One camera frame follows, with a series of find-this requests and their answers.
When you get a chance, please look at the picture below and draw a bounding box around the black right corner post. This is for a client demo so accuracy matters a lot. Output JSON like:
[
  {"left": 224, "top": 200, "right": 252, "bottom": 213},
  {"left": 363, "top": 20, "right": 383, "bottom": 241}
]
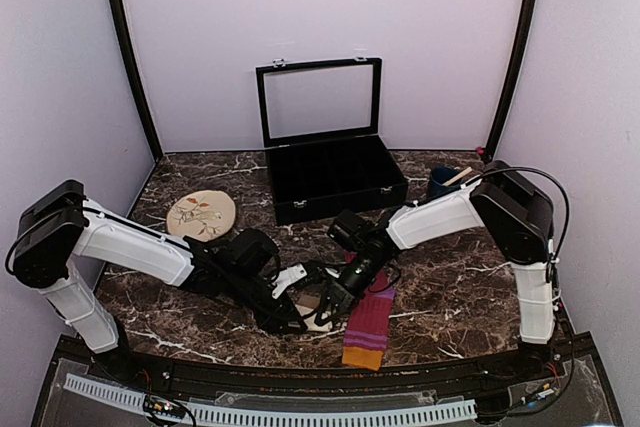
[{"left": 480, "top": 0, "right": 536, "bottom": 164}]

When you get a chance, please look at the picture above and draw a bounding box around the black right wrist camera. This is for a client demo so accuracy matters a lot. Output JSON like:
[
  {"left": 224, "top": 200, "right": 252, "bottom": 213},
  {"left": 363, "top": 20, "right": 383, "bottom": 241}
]
[{"left": 327, "top": 209, "right": 374, "bottom": 252}]

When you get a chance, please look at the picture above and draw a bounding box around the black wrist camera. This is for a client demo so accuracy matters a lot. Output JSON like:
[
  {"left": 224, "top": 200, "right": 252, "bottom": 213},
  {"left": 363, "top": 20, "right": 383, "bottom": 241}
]
[
  {"left": 230, "top": 228, "right": 278, "bottom": 276},
  {"left": 327, "top": 209, "right": 374, "bottom": 252}
]

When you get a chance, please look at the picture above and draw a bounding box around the black left corner post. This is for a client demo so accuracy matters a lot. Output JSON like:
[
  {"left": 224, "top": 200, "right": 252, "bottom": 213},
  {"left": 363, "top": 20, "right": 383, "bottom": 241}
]
[{"left": 108, "top": 0, "right": 164, "bottom": 163}]

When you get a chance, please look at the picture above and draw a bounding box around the black front table rail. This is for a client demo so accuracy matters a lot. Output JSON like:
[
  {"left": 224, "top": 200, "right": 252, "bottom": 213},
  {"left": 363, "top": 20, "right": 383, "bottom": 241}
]
[{"left": 54, "top": 328, "right": 599, "bottom": 398}]

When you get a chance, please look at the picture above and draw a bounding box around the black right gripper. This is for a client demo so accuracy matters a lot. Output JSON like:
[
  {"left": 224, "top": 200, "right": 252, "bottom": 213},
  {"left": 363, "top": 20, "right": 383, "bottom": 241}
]
[{"left": 316, "top": 252, "right": 387, "bottom": 325}]

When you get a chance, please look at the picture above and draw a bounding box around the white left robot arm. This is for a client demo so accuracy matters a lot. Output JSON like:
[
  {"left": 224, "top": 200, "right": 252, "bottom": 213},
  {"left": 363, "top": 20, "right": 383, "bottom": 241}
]
[{"left": 5, "top": 179, "right": 307, "bottom": 383}]

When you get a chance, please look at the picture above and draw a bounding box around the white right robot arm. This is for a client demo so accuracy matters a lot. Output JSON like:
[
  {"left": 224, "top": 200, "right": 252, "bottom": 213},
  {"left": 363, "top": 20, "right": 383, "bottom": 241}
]
[{"left": 314, "top": 161, "right": 561, "bottom": 381}]

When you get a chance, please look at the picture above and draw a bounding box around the wooden stick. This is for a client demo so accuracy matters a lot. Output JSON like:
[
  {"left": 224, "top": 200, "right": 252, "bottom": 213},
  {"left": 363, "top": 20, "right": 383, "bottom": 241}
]
[{"left": 443, "top": 167, "right": 472, "bottom": 187}]

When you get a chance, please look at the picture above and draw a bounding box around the black corner post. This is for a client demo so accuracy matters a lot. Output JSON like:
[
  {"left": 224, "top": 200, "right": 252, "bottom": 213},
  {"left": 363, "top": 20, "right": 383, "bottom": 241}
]
[
  {"left": 108, "top": 0, "right": 164, "bottom": 163},
  {"left": 480, "top": 0, "right": 536, "bottom": 164}
]

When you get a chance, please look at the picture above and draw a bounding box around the maroon purple orange sock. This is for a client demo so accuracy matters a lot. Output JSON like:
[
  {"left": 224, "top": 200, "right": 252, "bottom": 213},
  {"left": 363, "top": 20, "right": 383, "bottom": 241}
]
[{"left": 342, "top": 271, "right": 395, "bottom": 371}]

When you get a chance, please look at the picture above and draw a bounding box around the brown and white sock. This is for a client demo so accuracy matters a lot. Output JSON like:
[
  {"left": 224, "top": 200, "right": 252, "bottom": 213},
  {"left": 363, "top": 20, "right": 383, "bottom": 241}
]
[{"left": 295, "top": 294, "right": 345, "bottom": 333}]

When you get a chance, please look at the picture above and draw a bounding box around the dark blue mug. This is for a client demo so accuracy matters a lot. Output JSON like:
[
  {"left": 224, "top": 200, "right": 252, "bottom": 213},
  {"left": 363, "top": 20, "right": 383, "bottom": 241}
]
[{"left": 427, "top": 166, "right": 461, "bottom": 198}]

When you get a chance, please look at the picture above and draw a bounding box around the black display box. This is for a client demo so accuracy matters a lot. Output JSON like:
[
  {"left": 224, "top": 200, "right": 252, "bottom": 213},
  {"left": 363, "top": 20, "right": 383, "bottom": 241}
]
[{"left": 255, "top": 57, "right": 408, "bottom": 225}]

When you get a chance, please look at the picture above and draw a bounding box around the white slotted cable duct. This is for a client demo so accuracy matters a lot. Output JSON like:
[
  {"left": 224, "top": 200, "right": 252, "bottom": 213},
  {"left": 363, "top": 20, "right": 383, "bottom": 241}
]
[{"left": 63, "top": 374, "right": 478, "bottom": 426}]

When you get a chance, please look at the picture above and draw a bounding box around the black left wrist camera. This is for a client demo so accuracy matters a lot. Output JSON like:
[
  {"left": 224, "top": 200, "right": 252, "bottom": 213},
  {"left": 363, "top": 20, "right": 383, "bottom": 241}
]
[{"left": 230, "top": 228, "right": 278, "bottom": 276}]

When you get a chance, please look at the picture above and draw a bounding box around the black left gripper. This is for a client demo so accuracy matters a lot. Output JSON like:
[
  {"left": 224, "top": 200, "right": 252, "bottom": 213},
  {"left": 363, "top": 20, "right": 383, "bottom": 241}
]
[{"left": 224, "top": 269, "right": 307, "bottom": 334}]

